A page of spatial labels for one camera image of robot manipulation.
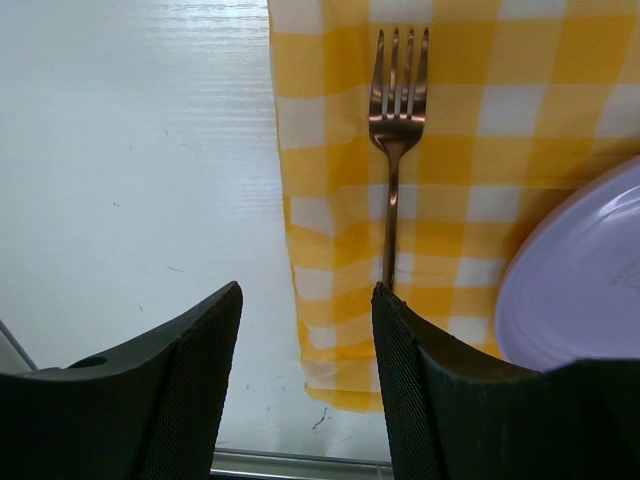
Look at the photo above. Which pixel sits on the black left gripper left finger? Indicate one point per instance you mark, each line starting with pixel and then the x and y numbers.
pixel 149 408

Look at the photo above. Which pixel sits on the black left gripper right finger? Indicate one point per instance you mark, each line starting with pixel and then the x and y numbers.
pixel 454 412

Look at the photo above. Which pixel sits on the purple plastic plate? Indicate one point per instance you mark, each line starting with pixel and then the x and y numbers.
pixel 572 290

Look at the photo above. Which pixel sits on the copper fork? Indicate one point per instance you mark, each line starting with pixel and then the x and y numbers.
pixel 396 120

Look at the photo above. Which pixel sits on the yellow white checkered cloth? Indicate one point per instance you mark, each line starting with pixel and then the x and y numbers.
pixel 527 101

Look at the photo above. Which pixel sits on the aluminium table edge rail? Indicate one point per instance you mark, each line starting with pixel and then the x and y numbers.
pixel 237 464

